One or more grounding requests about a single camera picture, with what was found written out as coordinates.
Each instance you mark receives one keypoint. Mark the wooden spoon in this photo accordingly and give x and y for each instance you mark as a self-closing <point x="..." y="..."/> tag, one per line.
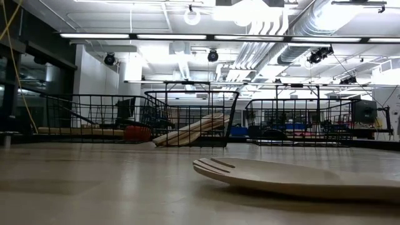
<point x="187" y="139"/>

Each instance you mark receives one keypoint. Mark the wooden spork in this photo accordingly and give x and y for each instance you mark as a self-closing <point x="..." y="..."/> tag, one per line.
<point x="275" y="178"/>

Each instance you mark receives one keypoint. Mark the blue storage bin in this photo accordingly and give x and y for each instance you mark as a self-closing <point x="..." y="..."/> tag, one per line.
<point x="239" y="131"/>

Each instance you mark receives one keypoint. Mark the black ceiling-mounted light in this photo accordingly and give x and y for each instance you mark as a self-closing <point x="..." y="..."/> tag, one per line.
<point x="320" y="53"/>
<point x="348" y="80"/>
<point x="213" y="55"/>
<point x="109" y="58"/>

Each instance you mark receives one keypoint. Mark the black computer monitor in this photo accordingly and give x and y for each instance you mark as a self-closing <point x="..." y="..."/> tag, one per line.
<point x="365" y="111"/>
<point x="125" y="108"/>

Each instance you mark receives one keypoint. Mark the black overhead light bar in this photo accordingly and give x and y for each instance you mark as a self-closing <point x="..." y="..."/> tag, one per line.
<point x="210" y="37"/>

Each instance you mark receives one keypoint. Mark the black office chair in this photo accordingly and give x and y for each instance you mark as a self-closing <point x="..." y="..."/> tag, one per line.
<point x="275" y="133"/>

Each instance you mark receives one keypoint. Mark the round white ceiling lamp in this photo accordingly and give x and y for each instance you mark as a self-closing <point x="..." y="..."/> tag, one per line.
<point x="192" y="17"/>

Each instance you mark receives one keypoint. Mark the white cabinet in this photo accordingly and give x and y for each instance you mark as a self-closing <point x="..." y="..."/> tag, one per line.
<point x="387" y="112"/>

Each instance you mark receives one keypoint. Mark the black background rig frame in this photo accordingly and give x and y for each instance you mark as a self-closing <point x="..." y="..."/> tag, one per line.
<point x="187" y="82"/>

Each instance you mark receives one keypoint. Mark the black aluminium table frame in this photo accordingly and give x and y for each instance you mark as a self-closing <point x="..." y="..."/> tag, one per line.
<point x="375" y="144"/>

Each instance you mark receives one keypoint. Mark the small grey post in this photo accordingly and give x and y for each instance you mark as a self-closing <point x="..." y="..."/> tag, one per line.
<point x="7" y="140"/>

